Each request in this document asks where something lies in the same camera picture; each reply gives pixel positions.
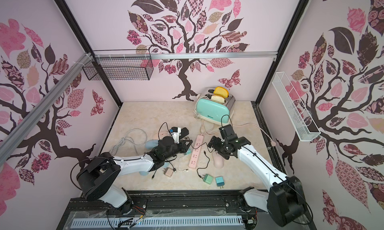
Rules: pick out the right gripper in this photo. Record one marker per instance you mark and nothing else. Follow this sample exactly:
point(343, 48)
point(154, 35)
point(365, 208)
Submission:
point(218, 144)

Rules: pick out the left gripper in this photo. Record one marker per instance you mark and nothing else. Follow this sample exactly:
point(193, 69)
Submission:
point(184, 148)

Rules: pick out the pink charger plug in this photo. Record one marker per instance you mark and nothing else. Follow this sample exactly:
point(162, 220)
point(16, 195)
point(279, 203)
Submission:
point(169, 172)

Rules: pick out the pink power strip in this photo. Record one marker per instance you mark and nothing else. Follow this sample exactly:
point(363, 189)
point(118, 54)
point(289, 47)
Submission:
point(196, 152)

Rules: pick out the green charger plug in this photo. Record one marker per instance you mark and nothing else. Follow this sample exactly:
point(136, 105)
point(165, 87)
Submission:
point(208, 179)

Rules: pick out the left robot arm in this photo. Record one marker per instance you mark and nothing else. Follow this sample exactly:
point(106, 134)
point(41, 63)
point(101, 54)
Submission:
point(97, 179)

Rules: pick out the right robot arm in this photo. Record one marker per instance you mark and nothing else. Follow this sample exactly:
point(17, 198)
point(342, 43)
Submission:
point(284, 199)

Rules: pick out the blue mouse top left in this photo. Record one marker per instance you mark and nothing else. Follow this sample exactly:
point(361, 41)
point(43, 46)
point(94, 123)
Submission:
point(151, 144)

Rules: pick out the pink mouse right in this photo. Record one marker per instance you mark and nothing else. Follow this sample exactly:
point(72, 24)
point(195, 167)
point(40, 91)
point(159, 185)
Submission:
point(218, 161)

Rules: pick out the black power strip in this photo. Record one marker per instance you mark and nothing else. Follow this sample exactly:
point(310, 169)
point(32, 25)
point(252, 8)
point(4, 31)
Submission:
point(184, 133)

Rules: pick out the mint green toaster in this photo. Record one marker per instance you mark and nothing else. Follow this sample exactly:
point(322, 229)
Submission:
point(212, 111)

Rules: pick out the pale toast slice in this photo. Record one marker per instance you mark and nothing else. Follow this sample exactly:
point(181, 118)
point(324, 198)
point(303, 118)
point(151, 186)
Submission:
point(218, 98)

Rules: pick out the yellow toast slice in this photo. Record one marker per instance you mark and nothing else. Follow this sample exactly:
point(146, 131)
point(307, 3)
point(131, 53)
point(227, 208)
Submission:
point(221, 92)

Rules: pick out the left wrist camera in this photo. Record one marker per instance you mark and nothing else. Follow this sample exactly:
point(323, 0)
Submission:
point(175, 133)

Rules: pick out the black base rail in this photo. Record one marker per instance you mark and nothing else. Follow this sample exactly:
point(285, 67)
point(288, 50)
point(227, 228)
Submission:
point(173, 204)

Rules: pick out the white slotted cable duct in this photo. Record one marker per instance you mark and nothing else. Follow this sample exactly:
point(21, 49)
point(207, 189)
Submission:
point(115, 223)

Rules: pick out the black wire basket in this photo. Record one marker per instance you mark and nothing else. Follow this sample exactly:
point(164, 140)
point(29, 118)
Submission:
point(136, 66)

